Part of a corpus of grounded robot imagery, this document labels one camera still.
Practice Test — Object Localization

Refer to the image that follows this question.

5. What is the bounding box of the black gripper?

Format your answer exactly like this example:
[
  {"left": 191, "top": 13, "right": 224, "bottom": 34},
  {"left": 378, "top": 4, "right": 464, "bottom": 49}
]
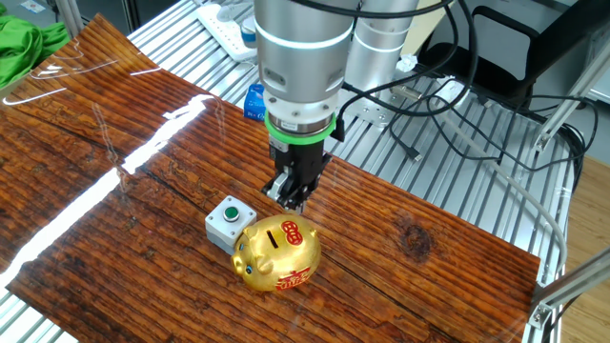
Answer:
[{"left": 260, "top": 135, "right": 334, "bottom": 214}]

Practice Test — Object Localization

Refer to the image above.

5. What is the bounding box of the golden piggy bank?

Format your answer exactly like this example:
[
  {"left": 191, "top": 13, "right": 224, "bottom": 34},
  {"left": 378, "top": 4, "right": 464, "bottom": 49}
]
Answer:
[{"left": 230, "top": 212, "right": 323, "bottom": 293}]

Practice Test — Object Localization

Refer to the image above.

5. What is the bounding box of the grey push button box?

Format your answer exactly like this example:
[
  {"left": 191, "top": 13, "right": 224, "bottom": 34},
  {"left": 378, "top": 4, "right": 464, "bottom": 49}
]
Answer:
[{"left": 204, "top": 194, "right": 258, "bottom": 256}]

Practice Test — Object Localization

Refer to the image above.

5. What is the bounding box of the blue tissue pack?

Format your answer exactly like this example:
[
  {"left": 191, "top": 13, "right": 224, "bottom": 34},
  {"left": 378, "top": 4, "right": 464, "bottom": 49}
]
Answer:
[{"left": 242, "top": 83, "right": 268, "bottom": 123}]

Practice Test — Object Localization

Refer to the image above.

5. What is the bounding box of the wood pattern table mat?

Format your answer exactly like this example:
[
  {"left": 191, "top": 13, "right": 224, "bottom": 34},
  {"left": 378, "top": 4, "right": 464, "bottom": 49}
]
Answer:
[{"left": 0, "top": 12, "right": 542, "bottom": 343}]

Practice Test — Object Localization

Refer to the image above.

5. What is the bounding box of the crumpled white paper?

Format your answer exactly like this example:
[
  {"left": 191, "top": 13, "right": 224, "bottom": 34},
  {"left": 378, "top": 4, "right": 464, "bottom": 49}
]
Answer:
[
  {"left": 395, "top": 52, "right": 419, "bottom": 73},
  {"left": 436, "top": 75, "right": 472, "bottom": 107}
]

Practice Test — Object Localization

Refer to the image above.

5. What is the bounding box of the white power strip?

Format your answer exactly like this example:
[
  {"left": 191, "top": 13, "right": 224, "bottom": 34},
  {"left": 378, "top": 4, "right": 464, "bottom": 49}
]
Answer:
[{"left": 196, "top": 3, "right": 261, "bottom": 63}]

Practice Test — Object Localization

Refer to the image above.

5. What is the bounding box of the black office chair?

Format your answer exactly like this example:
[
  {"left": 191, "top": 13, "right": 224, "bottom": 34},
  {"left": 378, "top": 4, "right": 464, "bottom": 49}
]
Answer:
[{"left": 417, "top": 0, "right": 610, "bottom": 104}]

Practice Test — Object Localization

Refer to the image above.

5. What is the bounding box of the green cloth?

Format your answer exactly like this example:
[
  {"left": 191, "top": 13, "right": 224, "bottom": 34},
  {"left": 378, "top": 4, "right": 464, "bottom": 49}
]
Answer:
[{"left": 0, "top": 13, "right": 71, "bottom": 91}]

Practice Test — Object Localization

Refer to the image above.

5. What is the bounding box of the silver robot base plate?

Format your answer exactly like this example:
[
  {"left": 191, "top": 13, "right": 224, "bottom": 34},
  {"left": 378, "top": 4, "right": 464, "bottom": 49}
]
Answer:
[{"left": 333, "top": 71, "right": 433, "bottom": 130}]

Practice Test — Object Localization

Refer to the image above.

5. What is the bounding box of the black cable with plug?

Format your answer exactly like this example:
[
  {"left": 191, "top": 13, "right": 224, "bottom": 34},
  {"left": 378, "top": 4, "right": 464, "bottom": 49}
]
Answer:
[{"left": 388, "top": 78, "right": 458, "bottom": 163}]

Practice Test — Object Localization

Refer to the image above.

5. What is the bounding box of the long black looped cable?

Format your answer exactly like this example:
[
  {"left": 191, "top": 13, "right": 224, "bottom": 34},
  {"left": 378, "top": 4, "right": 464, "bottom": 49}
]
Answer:
[{"left": 426, "top": 92, "right": 600, "bottom": 173}]

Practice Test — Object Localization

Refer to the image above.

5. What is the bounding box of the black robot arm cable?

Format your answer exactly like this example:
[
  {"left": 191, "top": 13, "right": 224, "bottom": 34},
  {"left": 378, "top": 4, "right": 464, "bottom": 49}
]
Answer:
[{"left": 295, "top": 0, "right": 480, "bottom": 144}]

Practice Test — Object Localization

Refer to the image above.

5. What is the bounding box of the grey hose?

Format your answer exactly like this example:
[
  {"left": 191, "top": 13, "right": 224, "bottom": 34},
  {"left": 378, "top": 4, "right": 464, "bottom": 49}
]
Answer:
[{"left": 389, "top": 79, "right": 569, "bottom": 287}]

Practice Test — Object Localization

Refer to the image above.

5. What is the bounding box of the aluminium frame strut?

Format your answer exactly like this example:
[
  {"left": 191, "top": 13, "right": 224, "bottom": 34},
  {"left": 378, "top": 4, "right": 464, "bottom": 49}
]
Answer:
[
  {"left": 532, "top": 40, "right": 610, "bottom": 153},
  {"left": 526, "top": 247, "right": 610, "bottom": 330}
]

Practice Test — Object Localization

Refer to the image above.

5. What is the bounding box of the aluminium frame post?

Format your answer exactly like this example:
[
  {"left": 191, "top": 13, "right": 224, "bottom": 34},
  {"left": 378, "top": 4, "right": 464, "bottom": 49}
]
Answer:
[{"left": 55, "top": 0, "right": 86, "bottom": 38}]

